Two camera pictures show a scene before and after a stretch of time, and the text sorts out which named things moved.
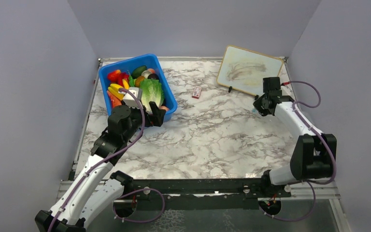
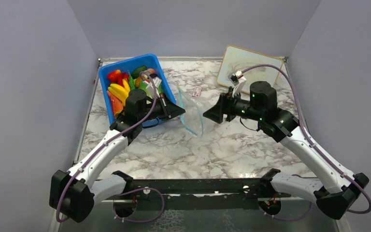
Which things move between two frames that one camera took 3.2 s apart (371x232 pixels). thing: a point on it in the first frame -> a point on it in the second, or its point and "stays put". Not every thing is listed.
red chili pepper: (115, 101) stays put
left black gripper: (156, 118) -> (169, 110)
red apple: (116, 77) stays put
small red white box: (196, 92) stays put
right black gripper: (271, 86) -> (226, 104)
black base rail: (202, 194) stays put
